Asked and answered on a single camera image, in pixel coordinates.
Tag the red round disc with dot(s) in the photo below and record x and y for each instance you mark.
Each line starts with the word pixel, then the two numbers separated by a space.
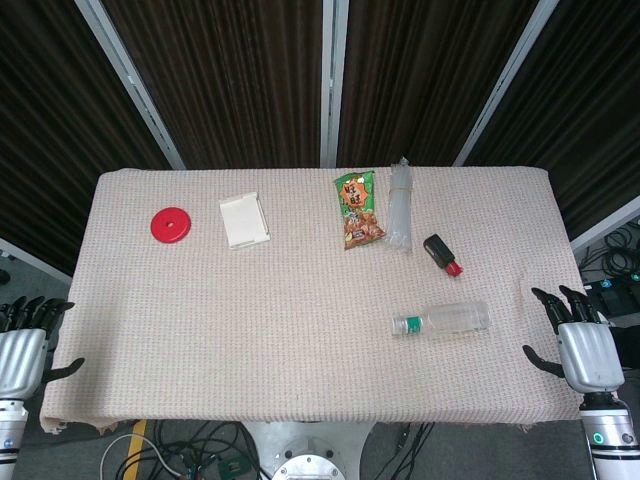
pixel 171 225

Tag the white shallow box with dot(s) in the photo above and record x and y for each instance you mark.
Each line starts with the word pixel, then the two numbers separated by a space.
pixel 245 220

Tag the clear plastic strip bundle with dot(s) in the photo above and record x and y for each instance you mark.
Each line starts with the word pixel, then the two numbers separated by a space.
pixel 400 215

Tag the green snack bag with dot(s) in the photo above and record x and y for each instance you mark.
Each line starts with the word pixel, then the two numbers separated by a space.
pixel 357 210

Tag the aluminium partition post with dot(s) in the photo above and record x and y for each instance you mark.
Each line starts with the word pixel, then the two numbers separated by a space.
pixel 505 80
pixel 130 80
pixel 332 80

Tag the clear plastic bottle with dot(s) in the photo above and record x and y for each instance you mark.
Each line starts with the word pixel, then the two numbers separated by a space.
pixel 450 320

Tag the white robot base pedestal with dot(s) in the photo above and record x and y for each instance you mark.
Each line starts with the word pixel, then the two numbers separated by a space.
pixel 307 450

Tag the black power strip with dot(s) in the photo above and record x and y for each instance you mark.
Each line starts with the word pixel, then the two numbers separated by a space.
pixel 615 292

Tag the beige woven tablecloth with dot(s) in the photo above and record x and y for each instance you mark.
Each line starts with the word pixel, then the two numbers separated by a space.
pixel 300 325

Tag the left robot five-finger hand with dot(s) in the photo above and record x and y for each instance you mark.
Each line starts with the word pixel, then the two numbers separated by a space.
pixel 22 360

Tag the green circuit board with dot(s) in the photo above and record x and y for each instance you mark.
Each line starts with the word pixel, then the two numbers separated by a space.
pixel 231 467

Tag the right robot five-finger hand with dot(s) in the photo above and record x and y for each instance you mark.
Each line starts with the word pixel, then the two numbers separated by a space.
pixel 590 355

